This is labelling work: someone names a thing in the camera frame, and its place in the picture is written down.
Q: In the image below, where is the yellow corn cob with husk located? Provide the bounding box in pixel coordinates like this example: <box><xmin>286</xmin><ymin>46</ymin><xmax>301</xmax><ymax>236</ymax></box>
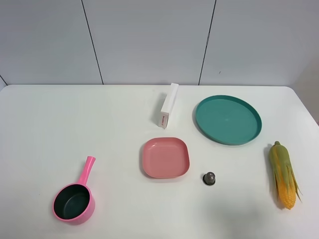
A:
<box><xmin>268</xmin><ymin>141</ymin><xmax>301</xmax><ymax>210</ymax></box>

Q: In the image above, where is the white rectangular box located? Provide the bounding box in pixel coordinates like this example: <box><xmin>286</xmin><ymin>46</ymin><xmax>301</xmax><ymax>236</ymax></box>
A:
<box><xmin>158</xmin><ymin>83</ymin><xmax>179</xmax><ymax>129</ymax></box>

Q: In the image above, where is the pink square plate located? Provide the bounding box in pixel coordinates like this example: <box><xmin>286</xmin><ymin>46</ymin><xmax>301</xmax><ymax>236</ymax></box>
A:
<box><xmin>139</xmin><ymin>137</ymin><xmax>190</xmax><ymax>180</ymax></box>

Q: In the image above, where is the teal round plate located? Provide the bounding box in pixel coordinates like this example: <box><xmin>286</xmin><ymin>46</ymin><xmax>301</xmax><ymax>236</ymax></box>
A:
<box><xmin>194</xmin><ymin>95</ymin><xmax>262</xmax><ymax>146</ymax></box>

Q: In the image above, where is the small grey capsule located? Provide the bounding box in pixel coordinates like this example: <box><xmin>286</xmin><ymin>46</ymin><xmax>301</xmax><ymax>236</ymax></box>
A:
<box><xmin>202</xmin><ymin>172</ymin><xmax>216</xmax><ymax>186</ymax></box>

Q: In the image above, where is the pink saucepan with dark interior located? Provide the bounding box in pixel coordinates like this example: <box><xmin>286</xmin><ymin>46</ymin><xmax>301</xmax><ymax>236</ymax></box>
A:
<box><xmin>52</xmin><ymin>156</ymin><xmax>96</xmax><ymax>225</ymax></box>

